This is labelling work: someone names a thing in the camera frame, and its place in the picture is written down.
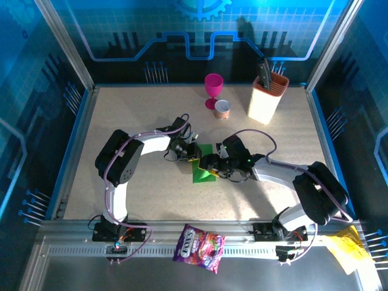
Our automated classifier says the tin can with silver lid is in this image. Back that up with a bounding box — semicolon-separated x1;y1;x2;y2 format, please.
214;99;232;121

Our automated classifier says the pink plastic goblet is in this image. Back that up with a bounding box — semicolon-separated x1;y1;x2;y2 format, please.
204;73;224;110

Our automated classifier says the beige knife block orange top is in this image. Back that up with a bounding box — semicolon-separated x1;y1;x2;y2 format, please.
246;72;290;125

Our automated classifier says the purple candy bag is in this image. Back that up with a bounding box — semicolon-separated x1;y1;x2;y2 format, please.
172;223;227;275

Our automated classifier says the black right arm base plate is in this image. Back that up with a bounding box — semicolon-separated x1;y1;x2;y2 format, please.
252;221;309;243

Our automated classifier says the aluminium front rail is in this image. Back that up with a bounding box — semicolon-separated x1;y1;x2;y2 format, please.
38;218;363;243

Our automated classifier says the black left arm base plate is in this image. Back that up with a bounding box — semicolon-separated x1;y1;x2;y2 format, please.
92;222;148;243

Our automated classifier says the slotted metal cable duct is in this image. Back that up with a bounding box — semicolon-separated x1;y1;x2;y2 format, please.
47;245;278;258

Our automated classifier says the aluminium side rail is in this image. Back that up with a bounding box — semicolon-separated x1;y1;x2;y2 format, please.
50;86;99;221
304;86;357;221

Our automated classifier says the black knife handle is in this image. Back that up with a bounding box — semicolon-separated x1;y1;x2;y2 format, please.
256;57;272;91

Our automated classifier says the aluminium corner post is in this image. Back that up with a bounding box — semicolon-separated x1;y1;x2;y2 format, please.
32;0;98;93
304;0;366;93

